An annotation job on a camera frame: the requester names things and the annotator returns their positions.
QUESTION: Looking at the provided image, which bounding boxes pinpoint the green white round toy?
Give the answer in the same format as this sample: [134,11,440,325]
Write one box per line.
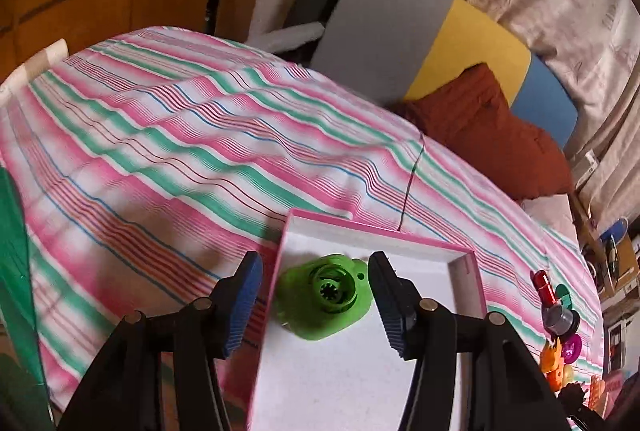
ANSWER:
[274,255,373,341]

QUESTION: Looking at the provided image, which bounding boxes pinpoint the red metallic cylinder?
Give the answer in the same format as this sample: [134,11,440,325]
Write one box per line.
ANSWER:
[530,269,558,310]

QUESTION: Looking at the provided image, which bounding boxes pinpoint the orange linked cubes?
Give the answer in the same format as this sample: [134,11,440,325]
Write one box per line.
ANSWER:
[539,338,574,393]

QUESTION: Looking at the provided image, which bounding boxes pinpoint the teal plastic flanged piece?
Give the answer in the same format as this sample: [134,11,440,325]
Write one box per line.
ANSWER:
[554,284,573,310]

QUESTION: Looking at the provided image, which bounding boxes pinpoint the magenta plastic plunger toy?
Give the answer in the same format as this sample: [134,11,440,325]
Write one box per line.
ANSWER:
[561,333,582,365]

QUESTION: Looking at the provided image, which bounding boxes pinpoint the yellow-orange plastic comb case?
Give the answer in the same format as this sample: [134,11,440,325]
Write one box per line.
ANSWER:
[588,375,606,414]

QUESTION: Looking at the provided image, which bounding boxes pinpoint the pink-rimmed white tray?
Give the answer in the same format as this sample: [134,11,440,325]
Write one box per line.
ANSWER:
[247,209,487,430]

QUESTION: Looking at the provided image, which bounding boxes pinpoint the striped pink green tablecloth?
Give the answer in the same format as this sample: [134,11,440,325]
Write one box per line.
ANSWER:
[1,27,604,407]

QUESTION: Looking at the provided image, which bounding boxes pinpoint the rust red cushion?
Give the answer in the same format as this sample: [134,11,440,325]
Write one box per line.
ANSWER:
[390,62,574,202]

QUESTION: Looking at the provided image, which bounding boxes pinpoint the wooden side shelf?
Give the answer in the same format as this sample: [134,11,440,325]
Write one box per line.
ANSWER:
[570,195,639,302]

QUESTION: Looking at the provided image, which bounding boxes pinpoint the green glass side table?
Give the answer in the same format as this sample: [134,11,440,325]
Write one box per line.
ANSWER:
[1,169,54,430]

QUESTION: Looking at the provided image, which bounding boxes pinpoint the blue mug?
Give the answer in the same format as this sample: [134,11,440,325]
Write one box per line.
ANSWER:
[599,217,629,245]

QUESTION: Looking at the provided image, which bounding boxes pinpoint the small white box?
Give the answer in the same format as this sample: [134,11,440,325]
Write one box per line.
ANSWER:
[572,149,599,189]

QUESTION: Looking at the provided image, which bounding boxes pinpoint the grey yellow blue headboard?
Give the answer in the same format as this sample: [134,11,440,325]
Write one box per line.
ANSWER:
[310,0,578,147]

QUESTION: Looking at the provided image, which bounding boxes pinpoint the rolled white paper tube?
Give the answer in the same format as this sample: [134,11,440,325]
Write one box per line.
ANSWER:
[0,39,68,106]

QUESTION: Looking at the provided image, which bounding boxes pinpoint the beige patterned curtain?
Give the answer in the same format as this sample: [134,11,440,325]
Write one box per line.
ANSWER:
[468,0,639,231]

